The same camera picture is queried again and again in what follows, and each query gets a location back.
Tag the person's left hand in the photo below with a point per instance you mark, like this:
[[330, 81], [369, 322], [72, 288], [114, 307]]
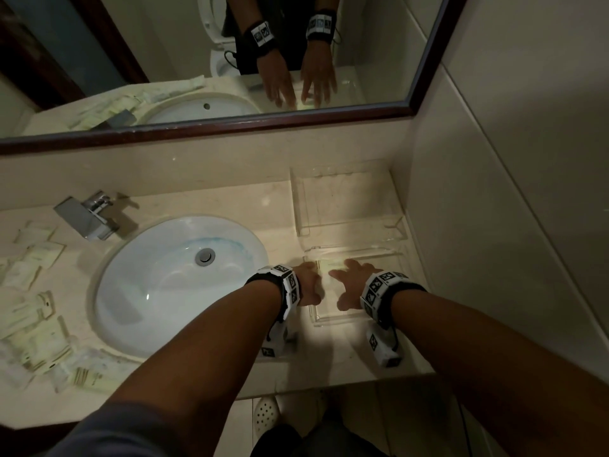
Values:
[[311, 285]]

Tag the person's right hand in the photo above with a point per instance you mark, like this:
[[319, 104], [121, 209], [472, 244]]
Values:
[[357, 280]]

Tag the clear acrylic amenity tray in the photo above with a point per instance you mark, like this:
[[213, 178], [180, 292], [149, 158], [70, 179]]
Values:
[[395, 264]]

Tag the pile of cream amenity packets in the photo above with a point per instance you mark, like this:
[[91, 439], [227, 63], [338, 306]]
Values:
[[38, 261]]

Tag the person's right forearm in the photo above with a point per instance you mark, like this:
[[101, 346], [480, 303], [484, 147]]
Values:
[[476, 366]]

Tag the person's left forearm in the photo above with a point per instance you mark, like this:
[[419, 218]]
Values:
[[204, 356]]

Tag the metal sink drain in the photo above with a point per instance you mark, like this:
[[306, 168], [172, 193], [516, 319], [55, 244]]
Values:
[[205, 257]]

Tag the white perforated slipper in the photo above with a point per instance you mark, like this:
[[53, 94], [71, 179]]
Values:
[[264, 416]]

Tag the dark trousers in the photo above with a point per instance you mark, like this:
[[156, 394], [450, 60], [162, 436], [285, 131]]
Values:
[[323, 437]]

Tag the white sink basin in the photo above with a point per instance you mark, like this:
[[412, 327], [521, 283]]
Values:
[[157, 290]]

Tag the wooden framed mirror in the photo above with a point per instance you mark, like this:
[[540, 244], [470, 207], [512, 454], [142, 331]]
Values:
[[380, 52]]

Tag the chrome faucet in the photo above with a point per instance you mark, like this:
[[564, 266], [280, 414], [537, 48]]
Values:
[[81, 216]]

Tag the grey shirt sleeve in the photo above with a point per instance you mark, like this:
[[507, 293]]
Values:
[[119, 433]]

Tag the dark wooden door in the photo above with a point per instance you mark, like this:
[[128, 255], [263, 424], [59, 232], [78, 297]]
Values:
[[24, 445]]

